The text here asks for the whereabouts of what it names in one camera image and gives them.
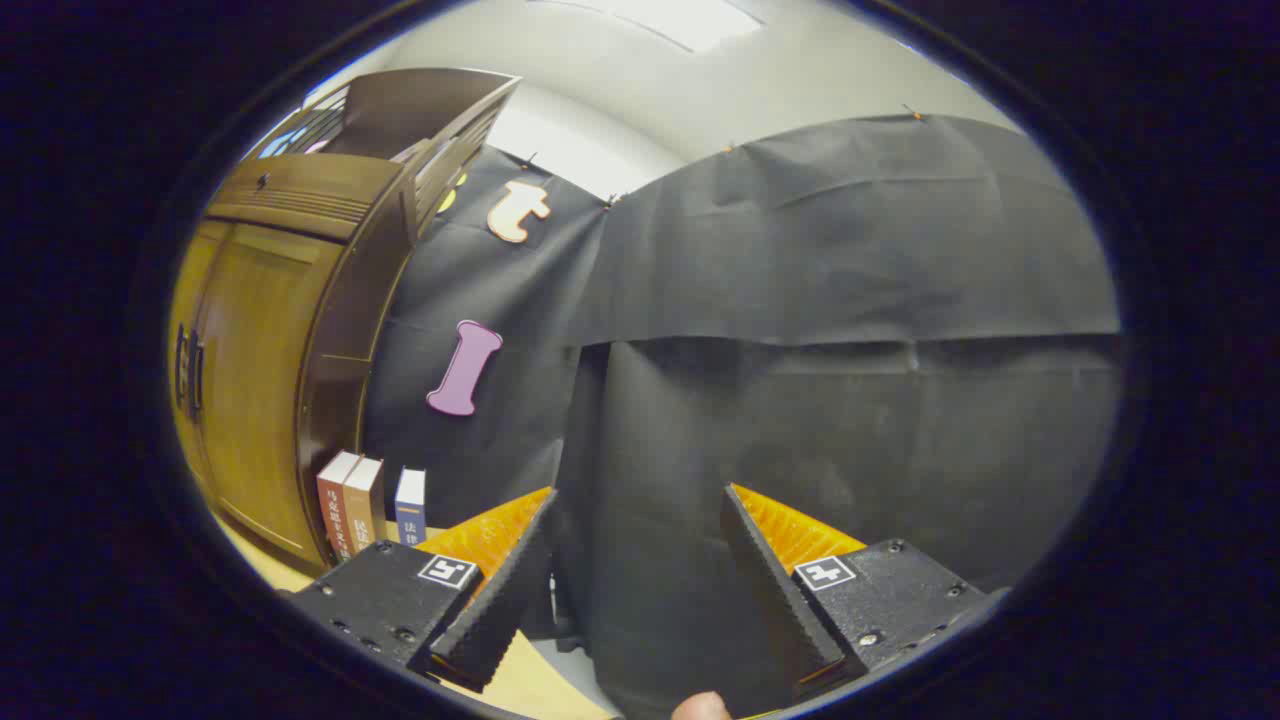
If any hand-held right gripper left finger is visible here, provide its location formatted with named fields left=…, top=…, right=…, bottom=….
left=290, top=487, right=559, bottom=694

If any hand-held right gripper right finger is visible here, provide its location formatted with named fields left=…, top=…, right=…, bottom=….
left=720, top=484, right=1011, bottom=701

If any wooden double-door shoe cabinet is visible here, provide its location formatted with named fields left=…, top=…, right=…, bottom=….
left=168, top=68, right=521, bottom=573

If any wooden cabinet drawer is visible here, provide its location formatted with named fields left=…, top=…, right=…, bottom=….
left=205, top=155, right=406, bottom=241

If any blue book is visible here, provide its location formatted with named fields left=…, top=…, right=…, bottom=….
left=395, top=467, right=428, bottom=546

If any brown book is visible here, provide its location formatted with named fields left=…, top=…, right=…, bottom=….
left=343, top=457, right=386, bottom=554

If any red-brown book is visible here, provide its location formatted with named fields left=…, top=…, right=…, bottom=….
left=317, top=450, right=363, bottom=561

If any black backdrop cloth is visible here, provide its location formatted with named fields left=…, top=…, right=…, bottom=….
left=362, top=113, right=1123, bottom=716

